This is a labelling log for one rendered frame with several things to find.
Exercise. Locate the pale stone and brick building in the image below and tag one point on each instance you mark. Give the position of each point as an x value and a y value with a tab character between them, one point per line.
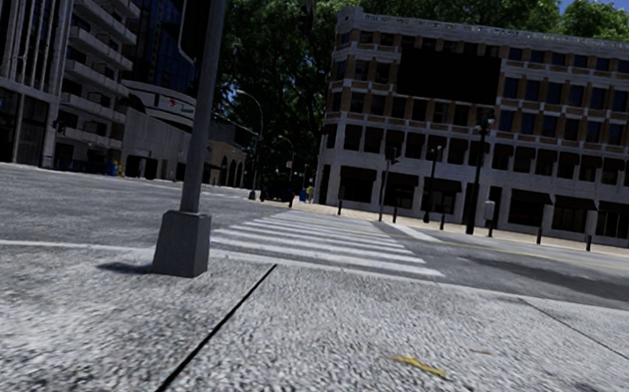
571	129

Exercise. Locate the short dark post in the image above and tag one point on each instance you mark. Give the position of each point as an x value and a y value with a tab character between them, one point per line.
588	243
539	236
394	215
442	222
340	207

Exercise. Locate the blue letter box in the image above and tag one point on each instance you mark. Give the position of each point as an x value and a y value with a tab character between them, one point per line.
303	195
111	168

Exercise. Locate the pale low concrete building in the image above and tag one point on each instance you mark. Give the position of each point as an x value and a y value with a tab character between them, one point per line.
153	137

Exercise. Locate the traffic light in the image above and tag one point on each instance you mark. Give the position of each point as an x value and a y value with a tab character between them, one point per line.
431	182
384	188
478	170
201	119

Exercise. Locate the tan arched building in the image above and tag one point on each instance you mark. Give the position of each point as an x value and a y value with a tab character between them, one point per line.
225	162

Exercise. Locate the pale concrete balcony building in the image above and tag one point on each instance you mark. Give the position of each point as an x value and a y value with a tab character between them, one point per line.
97	63

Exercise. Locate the grey street lamp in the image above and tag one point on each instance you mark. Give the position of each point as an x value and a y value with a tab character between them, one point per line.
258	152
292	163

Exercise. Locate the white box on a post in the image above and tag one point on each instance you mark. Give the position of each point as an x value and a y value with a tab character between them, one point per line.
489	210

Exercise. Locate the blue glass tower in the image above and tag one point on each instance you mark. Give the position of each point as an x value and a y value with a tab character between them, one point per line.
154	4

